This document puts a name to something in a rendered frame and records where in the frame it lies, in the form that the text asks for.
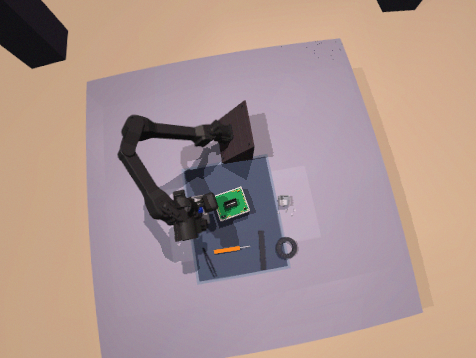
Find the dark blue work mat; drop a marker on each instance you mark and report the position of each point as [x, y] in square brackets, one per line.
[255, 178]

